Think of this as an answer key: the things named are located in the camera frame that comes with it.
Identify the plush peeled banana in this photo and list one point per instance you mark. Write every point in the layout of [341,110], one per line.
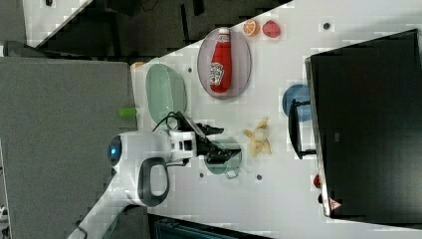
[259,138]

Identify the red plush ketchup bottle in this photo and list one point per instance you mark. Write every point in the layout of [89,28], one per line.
[221,63]

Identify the blue cup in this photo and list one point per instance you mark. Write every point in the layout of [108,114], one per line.
[298,93]

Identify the toaster oven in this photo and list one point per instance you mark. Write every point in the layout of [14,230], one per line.
[363,122]

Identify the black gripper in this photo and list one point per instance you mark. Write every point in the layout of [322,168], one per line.
[205,146]

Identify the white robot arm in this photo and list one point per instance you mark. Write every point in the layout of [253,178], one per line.
[140,161]

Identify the red strawberry toy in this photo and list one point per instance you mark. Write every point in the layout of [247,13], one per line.
[271,29]

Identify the blue metal frame rail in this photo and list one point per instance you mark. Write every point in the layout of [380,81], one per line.
[161,227]

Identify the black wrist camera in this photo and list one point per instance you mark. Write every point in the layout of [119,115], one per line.
[187,124]

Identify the grey round plate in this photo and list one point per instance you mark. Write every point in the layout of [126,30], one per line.
[241,64]

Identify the green cup with handle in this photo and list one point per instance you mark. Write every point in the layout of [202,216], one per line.
[231,166]

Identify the orange slice toy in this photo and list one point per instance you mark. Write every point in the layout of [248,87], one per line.
[251,28]

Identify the green perforated colander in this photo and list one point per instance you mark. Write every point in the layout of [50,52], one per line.
[165,90]

